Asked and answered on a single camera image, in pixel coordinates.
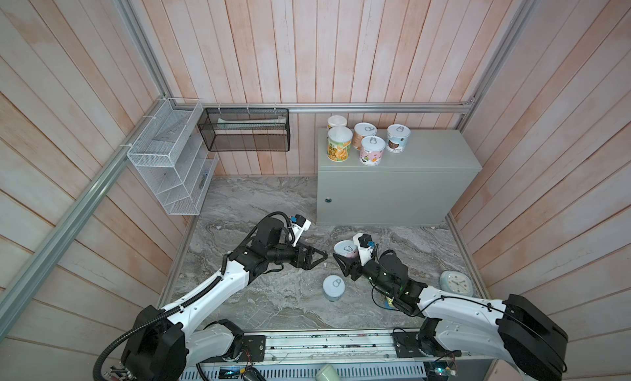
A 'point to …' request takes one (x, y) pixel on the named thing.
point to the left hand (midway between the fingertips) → (317, 258)
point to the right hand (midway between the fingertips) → (342, 248)
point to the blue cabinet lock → (329, 200)
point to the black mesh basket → (246, 129)
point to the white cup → (328, 374)
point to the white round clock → (457, 282)
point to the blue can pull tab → (333, 287)
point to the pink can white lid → (347, 248)
